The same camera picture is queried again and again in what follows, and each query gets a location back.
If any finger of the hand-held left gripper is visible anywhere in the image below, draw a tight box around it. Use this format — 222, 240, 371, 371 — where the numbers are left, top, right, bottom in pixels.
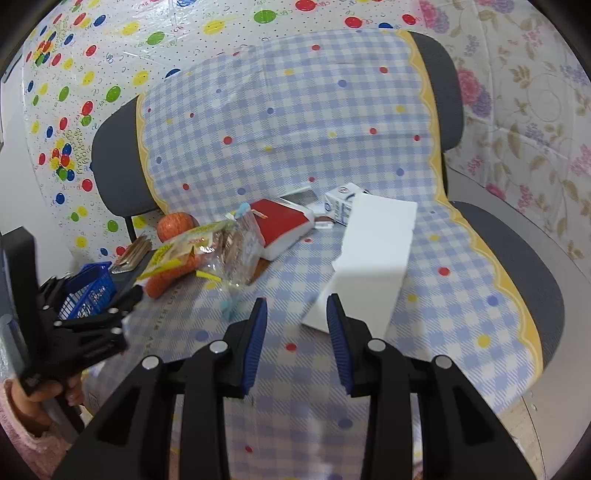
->
39, 276, 75, 320
108, 286, 145, 320

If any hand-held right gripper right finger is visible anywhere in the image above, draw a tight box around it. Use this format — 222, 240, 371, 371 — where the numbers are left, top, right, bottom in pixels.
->
325, 293, 539, 480

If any clear plastic bag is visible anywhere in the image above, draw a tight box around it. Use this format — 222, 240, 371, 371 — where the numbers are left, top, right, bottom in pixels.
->
196, 210, 267, 289

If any floral wall sheet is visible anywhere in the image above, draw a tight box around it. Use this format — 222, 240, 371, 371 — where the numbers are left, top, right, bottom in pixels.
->
416, 0, 591, 264

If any blue plastic basket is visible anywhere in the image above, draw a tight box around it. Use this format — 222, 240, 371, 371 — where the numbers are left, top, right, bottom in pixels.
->
58, 262, 118, 321

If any bundle of wooden sticks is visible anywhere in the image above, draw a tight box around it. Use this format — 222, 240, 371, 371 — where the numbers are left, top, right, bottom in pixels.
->
111, 235, 153, 273

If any blue checkered dotted cloth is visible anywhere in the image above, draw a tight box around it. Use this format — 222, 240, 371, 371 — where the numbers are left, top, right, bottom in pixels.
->
99, 30, 543, 480

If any red apple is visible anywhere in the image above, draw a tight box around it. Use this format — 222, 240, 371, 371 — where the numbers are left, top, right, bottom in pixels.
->
157, 212, 200, 243

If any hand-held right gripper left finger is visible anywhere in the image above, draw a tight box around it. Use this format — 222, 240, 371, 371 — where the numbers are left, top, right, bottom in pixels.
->
51, 298, 269, 480

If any red and white box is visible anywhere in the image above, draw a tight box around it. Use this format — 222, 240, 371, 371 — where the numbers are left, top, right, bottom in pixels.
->
249, 187, 318, 260

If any yellow snack bag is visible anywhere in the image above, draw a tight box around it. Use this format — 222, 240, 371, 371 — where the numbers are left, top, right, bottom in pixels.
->
136, 222, 236, 280

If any orange carrot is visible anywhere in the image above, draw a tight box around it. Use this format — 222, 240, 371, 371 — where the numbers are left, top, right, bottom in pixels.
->
145, 262, 195, 300

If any grey office chair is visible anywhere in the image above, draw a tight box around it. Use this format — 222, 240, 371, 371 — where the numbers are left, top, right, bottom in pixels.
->
91, 30, 566, 416

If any polka dot wall sheet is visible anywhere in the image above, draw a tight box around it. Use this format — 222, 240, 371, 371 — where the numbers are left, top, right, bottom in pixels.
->
21, 0, 421, 264

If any white milk carton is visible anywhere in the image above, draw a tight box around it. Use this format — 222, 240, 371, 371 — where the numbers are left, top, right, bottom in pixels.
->
323, 182, 370, 227

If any white foam block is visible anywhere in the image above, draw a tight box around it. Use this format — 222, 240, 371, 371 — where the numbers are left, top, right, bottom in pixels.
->
300, 193, 419, 337

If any person's left forearm pink sleeve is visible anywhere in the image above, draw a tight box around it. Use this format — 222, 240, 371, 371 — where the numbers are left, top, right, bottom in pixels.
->
0, 378, 71, 480

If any person's left hand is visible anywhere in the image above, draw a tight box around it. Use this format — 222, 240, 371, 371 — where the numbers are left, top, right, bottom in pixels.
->
9, 374, 87, 428

